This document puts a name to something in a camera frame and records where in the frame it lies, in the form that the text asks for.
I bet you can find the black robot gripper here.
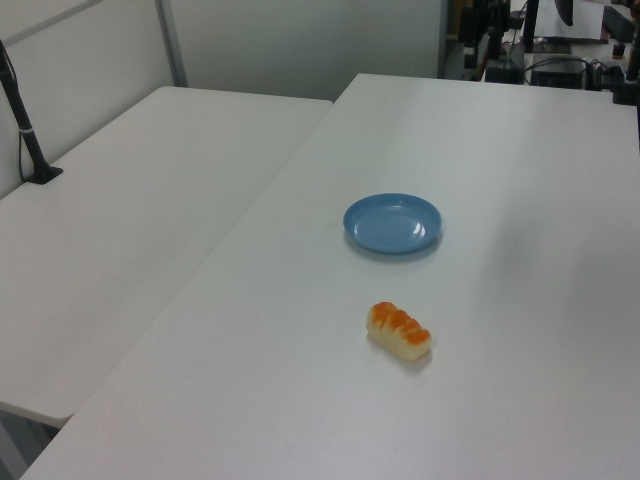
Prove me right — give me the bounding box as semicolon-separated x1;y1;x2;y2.
457;0;512;70

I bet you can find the orange glazed toy bread loaf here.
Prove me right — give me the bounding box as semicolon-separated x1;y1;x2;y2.
366;301;433;362

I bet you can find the blue plastic plate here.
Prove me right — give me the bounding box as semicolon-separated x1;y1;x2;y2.
342;193;445;255

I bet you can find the black vertical pole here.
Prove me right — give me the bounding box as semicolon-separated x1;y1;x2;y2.
521;0;541;54

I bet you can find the black electronics box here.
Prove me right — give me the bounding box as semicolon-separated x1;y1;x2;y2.
529;56;588;91

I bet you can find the white sheet board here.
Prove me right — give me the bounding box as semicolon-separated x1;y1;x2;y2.
533;0;602;42

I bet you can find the black clamp stand base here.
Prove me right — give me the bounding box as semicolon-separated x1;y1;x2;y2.
611;69;640;107

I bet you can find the grey metal partition post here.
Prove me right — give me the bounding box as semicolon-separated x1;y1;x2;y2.
154;0;189;89

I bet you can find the black camera stand pole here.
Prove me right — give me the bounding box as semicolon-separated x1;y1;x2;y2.
0;38;65;187

